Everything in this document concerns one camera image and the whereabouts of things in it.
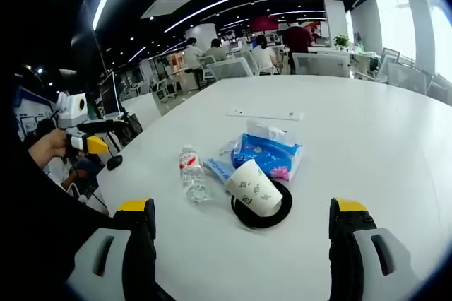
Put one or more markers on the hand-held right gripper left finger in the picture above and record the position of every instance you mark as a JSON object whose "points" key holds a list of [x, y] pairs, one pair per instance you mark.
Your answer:
{"points": [[106, 255]]}

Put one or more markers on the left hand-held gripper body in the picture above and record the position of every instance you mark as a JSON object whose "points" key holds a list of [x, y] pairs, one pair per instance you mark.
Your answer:
{"points": [[72, 108]]}

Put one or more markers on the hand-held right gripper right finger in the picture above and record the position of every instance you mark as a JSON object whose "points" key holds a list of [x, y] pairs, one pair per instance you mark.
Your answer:
{"points": [[385, 258]]}

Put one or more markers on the clear plastic water bottle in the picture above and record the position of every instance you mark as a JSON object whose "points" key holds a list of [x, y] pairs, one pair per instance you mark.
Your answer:
{"points": [[192, 174]]}

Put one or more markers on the black round coaster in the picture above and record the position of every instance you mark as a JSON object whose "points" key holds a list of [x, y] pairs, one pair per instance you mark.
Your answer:
{"points": [[282, 209]]}

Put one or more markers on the blue white packet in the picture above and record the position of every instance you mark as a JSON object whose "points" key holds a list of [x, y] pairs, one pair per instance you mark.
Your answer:
{"points": [[216, 169]]}

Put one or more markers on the clear plastic wrapper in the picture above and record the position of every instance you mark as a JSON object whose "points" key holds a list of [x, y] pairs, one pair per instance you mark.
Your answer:
{"points": [[227, 147]]}

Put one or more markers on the white patterned paper cup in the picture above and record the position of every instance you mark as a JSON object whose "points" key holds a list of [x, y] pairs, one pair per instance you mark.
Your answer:
{"points": [[252, 189]]}

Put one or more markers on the blue tissue pack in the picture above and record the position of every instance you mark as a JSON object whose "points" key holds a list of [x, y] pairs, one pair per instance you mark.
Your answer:
{"points": [[268, 152]]}

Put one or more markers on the person's left hand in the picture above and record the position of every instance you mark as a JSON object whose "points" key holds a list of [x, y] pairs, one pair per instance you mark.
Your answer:
{"points": [[49, 147]]}

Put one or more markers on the black computer mouse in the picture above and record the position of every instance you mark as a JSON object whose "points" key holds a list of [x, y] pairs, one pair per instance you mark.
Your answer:
{"points": [[114, 162]]}

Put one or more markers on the computer monitor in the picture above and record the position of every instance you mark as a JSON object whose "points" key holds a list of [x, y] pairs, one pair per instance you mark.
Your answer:
{"points": [[109, 96]]}

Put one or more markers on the white table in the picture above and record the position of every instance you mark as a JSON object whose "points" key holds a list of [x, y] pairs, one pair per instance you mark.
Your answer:
{"points": [[353, 159]]}

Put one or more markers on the ceiling air conditioner unit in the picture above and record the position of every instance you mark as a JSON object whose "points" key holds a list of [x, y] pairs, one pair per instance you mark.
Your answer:
{"points": [[166, 7]]}

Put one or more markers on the white mesh office chair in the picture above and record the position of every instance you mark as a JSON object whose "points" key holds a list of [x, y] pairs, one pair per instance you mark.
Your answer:
{"points": [[229, 68], [388, 58], [406, 78], [319, 64]]}

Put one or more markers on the white table socket panel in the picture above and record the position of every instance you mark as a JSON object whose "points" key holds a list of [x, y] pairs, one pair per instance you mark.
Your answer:
{"points": [[265, 114]]}

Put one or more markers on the green potted plant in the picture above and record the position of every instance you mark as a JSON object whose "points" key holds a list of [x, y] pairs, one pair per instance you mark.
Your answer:
{"points": [[341, 41]]}

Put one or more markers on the red wall screen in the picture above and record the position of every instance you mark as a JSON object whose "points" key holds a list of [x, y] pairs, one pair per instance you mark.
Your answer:
{"points": [[264, 23]]}

